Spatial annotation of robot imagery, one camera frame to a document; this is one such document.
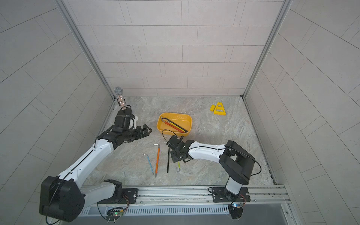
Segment large black hex key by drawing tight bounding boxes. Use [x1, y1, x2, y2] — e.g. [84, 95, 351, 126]
[161, 117, 189, 133]

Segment aluminium mounting rail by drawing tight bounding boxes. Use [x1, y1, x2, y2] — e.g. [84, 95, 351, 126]
[55, 184, 292, 208]

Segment blue hex key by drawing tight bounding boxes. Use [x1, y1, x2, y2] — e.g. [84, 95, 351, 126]
[142, 153, 155, 175]

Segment black thin hex key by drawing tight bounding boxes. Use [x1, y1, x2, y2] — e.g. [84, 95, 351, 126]
[166, 147, 171, 173]

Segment orange hex key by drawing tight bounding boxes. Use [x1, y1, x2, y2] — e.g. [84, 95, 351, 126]
[154, 143, 160, 178]

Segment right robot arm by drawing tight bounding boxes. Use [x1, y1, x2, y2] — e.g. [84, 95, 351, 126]
[166, 135, 257, 201]

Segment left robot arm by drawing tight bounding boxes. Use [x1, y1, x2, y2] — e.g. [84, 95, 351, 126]
[39, 125, 152, 222]

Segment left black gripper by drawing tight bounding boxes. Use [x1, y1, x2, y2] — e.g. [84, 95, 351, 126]
[123, 124, 154, 142]

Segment yellow plastic storage box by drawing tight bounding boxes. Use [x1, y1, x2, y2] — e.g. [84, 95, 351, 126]
[157, 112, 193, 136]

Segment yellow hex key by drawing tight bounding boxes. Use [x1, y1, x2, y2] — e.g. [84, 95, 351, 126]
[167, 123, 185, 133]

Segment yellow triangular holder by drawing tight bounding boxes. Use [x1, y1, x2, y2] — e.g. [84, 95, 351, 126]
[213, 102, 226, 116]

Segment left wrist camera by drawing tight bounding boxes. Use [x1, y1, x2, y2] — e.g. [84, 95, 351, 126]
[112, 107, 137, 133]

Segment left circuit board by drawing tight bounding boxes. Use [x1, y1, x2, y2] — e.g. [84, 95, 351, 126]
[106, 207, 124, 223]

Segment circuit board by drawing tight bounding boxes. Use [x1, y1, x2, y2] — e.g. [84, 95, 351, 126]
[106, 207, 124, 223]
[228, 203, 243, 220]

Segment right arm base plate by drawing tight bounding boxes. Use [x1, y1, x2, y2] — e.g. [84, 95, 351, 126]
[208, 187, 251, 203]

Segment red hex key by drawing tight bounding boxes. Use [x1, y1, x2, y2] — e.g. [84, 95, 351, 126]
[161, 119, 186, 133]

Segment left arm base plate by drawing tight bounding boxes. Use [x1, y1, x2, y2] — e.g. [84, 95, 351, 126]
[98, 188, 139, 204]

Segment right circuit board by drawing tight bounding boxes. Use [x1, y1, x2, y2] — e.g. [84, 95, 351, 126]
[228, 203, 243, 220]

